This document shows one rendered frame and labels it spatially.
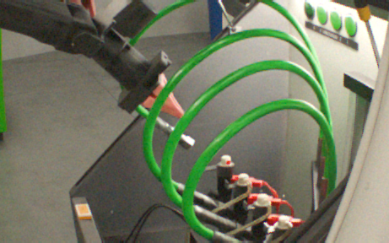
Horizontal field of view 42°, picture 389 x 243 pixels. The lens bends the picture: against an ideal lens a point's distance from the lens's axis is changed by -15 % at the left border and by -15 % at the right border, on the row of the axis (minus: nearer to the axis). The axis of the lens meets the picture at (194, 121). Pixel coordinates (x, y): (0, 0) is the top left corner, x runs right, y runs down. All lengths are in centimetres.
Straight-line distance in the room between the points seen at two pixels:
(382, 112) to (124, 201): 83
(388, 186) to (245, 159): 82
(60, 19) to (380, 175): 50
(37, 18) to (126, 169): 60
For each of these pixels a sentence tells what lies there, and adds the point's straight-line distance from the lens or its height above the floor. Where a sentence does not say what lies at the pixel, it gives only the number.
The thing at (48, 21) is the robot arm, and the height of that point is 142.
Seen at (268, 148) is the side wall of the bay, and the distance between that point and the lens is 141.
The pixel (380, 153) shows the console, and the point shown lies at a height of 131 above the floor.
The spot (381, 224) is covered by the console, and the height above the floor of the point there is 124.
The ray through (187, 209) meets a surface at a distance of 73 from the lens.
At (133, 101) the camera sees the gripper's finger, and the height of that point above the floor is 127.
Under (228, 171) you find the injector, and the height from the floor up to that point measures 113.
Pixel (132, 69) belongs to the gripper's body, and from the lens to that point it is 90.
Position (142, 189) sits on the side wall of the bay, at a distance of 134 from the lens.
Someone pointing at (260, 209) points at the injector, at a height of 113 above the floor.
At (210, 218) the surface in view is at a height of 113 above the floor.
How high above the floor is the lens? 154
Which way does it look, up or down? 20 degrees down
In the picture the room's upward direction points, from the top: straight up
